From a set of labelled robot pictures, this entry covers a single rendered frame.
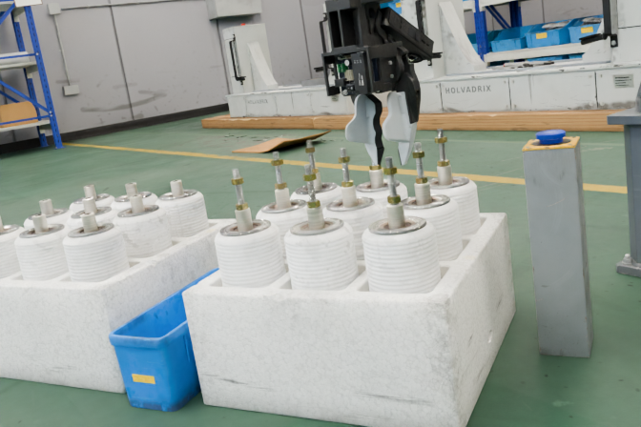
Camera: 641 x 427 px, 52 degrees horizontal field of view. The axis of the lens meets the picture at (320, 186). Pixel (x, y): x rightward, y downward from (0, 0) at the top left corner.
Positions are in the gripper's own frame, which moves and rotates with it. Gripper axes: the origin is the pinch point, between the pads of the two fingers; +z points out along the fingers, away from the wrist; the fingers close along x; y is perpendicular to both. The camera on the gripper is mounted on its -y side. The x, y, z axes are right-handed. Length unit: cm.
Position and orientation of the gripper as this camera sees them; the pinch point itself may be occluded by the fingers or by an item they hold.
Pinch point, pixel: (392, 152)
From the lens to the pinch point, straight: 85.1
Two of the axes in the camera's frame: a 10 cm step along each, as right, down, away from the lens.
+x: 7.5, 0.2, -6.6
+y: -6.4, 2.4, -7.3
